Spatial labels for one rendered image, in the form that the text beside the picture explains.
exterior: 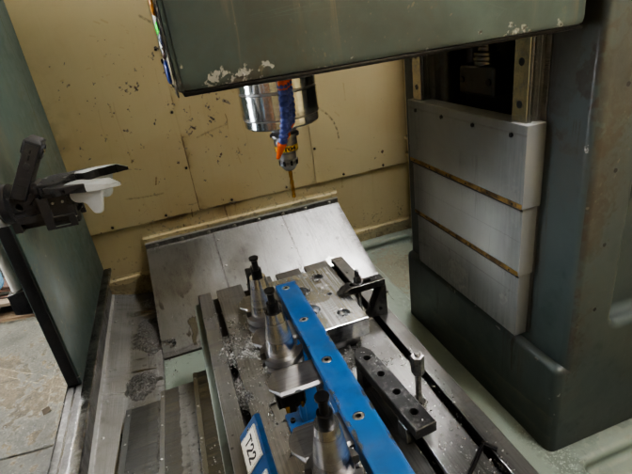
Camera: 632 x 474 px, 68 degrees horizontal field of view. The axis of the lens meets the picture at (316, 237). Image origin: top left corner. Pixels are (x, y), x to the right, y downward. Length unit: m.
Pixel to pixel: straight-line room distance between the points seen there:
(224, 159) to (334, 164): 0.50
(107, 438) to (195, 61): 1.15
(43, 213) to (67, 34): 1.14
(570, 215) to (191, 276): 1.44
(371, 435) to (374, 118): 1.79
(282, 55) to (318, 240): 1.46
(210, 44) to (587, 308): 0.90
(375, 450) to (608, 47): 0.73
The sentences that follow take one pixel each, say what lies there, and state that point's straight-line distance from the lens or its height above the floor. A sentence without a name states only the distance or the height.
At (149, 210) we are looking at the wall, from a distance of 2.08.
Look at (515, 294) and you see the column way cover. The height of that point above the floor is 1.02.
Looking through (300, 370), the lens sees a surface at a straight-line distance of 0.68.
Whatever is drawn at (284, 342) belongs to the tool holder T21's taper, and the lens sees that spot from 0.68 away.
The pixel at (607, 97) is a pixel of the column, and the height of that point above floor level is 1.47.
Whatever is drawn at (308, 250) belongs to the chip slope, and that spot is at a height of 0.75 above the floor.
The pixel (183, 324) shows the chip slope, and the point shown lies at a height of 0.68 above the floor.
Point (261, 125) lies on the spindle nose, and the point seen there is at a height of 1.48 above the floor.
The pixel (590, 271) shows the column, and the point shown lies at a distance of 1.10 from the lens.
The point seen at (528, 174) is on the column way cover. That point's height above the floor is 1.32.
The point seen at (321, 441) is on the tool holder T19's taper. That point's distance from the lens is 0.50.
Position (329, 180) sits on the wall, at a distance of 2.19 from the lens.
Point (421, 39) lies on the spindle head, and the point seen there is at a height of 1.61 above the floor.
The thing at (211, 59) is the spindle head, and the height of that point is 1.62.
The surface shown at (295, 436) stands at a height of 1.22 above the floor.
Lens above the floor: 1.66
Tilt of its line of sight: 25 degrees down
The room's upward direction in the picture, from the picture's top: 8 degrees counter-clockwise
